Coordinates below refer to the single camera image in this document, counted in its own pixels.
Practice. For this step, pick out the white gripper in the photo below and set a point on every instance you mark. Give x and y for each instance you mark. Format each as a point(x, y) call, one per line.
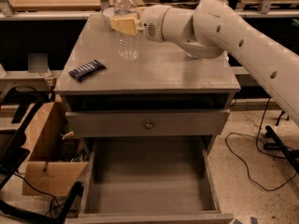
point(150, 22)

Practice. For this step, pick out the small clear water bottle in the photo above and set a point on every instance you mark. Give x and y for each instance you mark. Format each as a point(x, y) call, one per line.
point(127, 44)

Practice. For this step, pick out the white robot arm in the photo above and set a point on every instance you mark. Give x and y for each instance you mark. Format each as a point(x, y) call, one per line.
point(213, 28)

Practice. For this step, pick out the grey wooden drawer cabinet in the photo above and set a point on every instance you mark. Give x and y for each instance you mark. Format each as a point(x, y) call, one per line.
point(162, 79)

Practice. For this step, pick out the grey upper drawer with knob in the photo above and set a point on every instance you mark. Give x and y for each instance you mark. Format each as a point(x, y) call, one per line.
point(125, 124)

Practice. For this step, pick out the grey open middle drawer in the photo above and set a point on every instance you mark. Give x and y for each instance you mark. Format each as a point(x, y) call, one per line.
point(149, 180)

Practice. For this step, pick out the white ceramic bowl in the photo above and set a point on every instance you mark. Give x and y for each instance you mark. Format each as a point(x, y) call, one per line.
point(108, 13)

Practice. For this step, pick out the dark blue snack bar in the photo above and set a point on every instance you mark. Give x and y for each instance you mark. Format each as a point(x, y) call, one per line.
point(86, 70)

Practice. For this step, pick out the brown cardboard box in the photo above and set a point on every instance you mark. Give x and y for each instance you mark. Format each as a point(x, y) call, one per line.
point(50, 166)

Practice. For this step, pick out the black stand leg right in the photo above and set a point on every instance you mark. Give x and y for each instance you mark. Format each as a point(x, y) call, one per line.
point(291, 155)

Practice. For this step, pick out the black chair frame left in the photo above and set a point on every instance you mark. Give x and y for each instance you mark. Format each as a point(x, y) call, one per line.
point(12, 155)

